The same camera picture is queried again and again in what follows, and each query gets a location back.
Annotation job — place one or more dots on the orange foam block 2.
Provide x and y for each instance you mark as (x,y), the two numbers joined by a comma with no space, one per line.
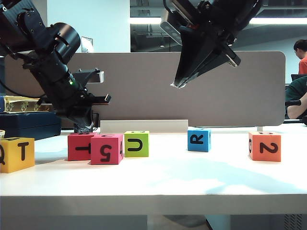
(263,157)

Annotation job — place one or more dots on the person in orange shirt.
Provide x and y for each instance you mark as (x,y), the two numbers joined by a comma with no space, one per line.
(303,62)

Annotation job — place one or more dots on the gold decorated box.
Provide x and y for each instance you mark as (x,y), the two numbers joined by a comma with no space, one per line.
(19,105)

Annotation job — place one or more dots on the black mug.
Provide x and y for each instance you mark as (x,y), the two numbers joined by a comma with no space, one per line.
(98,119)

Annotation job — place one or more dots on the black round object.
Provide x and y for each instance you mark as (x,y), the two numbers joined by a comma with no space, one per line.
(305,121)

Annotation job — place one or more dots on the framed wall sign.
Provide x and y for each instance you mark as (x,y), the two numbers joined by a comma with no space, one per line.
(87,45)

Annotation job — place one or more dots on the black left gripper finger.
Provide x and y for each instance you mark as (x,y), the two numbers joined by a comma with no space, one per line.
(88,119)
(78,123)

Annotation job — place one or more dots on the white table leg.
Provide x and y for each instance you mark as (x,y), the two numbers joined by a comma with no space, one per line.
(218,222)

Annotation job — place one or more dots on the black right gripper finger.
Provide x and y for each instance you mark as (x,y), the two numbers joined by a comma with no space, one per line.
(192,55)
(208,62)

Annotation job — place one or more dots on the blue foam block R 3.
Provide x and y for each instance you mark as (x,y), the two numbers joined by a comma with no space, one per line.
(206,143)

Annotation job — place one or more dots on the white divider bracket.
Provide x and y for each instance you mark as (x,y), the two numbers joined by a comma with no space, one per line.
(260,129)

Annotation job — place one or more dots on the yellow foam block Q T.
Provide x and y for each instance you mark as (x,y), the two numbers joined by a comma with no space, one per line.
(14,165)

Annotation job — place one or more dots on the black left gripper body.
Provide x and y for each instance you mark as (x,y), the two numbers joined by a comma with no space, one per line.
(76,105)

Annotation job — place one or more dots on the brown desk divider panel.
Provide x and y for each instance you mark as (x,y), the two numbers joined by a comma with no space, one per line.
(144,95)

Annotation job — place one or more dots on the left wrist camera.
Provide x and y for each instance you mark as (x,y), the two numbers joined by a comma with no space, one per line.
(92,76)

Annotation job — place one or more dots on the dark blue case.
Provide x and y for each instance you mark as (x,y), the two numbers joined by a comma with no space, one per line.
(31,125)

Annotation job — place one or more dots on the small cream patterned jar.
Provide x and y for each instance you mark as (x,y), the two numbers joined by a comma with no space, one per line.
(2,134)

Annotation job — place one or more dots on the pink foam block 5 4 C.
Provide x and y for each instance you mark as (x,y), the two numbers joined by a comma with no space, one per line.
(105,141)

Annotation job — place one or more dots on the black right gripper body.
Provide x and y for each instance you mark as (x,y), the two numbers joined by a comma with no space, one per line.
(206,19)

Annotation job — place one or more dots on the pink foam block T B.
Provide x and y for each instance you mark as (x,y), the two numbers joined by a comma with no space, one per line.
(76,141)

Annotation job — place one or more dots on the person in dark green shirt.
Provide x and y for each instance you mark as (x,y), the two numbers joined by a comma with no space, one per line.
(296,95)

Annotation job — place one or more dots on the green foam block U Q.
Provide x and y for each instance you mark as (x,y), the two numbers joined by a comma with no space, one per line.
(136,136)

